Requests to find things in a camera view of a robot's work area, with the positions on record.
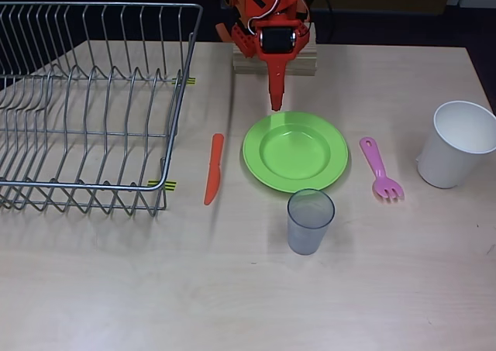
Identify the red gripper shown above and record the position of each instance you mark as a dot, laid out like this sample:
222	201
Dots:
277	41

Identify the green plastic plate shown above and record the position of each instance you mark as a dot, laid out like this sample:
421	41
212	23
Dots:
294	149

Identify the orange plastic knife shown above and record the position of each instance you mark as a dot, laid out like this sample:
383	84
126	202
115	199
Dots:
215	173

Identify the pink plastic fork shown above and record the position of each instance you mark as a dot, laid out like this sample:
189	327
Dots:
377	169

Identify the translucent plastic tumbler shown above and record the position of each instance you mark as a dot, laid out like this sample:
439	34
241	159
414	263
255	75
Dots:
308	231

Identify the wooden base block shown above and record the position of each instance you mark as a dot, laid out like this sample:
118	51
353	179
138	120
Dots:
302	62

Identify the yellow black striped tape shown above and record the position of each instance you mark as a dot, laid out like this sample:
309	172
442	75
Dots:
171	186
191	81

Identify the orange plastic clamp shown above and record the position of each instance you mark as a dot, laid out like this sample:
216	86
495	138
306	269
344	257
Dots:
231	1

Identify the white paper cup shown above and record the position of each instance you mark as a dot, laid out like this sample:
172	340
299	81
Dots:
441	169

